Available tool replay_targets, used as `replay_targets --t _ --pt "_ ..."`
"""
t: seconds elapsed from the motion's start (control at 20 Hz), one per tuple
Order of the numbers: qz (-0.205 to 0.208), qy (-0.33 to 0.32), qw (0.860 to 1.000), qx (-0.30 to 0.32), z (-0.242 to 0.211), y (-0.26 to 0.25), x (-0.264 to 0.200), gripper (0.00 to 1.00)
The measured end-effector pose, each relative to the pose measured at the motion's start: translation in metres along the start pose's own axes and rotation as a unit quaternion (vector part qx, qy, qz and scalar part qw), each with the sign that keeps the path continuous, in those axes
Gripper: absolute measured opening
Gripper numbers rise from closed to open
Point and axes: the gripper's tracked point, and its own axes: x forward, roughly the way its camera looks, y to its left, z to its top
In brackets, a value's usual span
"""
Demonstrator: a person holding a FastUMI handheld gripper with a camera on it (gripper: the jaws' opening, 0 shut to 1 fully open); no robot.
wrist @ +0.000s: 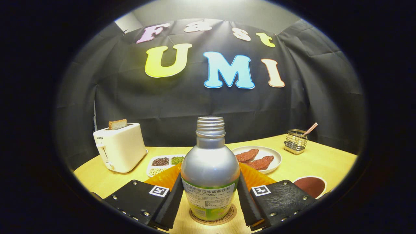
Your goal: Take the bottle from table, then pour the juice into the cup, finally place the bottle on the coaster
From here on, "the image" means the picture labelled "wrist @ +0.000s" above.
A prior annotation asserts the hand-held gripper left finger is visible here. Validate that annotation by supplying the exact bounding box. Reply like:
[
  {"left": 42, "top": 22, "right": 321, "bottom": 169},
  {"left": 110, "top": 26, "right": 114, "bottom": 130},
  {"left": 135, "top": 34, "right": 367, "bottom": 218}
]
[{"left": 103, "top": 163, "right": 185, "bottom": 231}]

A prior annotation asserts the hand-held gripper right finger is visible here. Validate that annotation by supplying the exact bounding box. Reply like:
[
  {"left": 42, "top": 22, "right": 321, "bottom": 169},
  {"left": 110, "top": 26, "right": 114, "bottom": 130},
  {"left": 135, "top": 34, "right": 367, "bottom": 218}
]
[{"left": 237, "top": 162, "right": 317, "bottom": 231}]

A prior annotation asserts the round cork coaster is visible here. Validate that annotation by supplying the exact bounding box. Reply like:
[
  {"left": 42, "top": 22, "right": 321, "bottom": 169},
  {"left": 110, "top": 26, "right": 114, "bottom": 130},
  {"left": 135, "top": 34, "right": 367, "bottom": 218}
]
[{"left": 189, "top": 204, "right": 238, "bottom": 226}]

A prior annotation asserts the silver bottle green label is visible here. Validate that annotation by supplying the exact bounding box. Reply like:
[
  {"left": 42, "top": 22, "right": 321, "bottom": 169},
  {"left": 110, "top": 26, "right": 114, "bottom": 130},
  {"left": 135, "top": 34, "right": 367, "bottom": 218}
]
[{"left": 180, "top": 116, "right": 241, "bottom": 222}]

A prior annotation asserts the white cup wooden handle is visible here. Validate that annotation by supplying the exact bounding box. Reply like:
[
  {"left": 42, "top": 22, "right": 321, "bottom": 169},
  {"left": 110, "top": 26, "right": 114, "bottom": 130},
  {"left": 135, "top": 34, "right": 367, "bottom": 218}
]
[{"left": 292, "top": 175, "right": 327, "bottom": 199}]

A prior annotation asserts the white divided dish of beans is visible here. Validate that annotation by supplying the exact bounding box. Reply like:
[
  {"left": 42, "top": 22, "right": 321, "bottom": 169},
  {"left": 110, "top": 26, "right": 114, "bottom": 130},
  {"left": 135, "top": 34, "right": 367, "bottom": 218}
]
[{"left": 146, "top": 154, "right": 186, "bottom": 177}]

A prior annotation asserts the brown meat slice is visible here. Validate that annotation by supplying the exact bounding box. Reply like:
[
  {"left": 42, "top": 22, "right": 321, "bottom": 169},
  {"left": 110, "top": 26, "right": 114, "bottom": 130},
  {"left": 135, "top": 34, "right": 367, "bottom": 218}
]
[
  {"left": 249, "top": 156, "right": 274, "bottom": 171},
  {"left": 236, "top": 149, "right": 259, "bottom": 163}
]

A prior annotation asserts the white plate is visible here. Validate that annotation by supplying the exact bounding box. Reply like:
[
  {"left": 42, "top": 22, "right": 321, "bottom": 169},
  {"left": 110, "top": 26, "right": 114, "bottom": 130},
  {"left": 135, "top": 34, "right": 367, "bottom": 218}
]
[{"left": 231, "top": 146, "right": 282, "bottom": 174}]

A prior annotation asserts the white toaster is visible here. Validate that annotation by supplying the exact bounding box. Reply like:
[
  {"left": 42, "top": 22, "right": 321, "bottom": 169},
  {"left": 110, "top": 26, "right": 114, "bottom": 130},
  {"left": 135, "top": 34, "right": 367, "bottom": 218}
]
[{"left": 93, "top": 123, "right": 148, "bottom": 173}]

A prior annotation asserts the wooden table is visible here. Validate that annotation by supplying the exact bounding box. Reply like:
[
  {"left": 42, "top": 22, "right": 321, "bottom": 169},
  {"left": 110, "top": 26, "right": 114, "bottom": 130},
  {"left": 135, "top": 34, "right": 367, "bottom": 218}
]
[{"left": 73, "top": 134, "right": 358, "bottom": 234}]

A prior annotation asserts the toast slice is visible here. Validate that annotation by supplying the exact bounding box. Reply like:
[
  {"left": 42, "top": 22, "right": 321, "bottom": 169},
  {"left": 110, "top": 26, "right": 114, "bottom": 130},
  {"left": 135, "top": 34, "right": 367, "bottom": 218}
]
[{"left": 108, "top": 119, "right": 127, "bottom": 130}]

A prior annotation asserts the striped straw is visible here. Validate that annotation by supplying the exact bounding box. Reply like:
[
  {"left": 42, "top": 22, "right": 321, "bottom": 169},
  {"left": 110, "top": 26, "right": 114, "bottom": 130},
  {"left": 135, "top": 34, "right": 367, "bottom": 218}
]
[{"left": 302, "top": 122, "right": 318, "bottom": 136}]

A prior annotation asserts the wire mesh holder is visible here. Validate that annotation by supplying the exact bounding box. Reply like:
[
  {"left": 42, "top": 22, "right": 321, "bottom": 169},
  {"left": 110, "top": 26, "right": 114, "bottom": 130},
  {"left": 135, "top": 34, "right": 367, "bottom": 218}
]
[{"left": 284, "top": 129, "right": 308, "bottom": 155}]

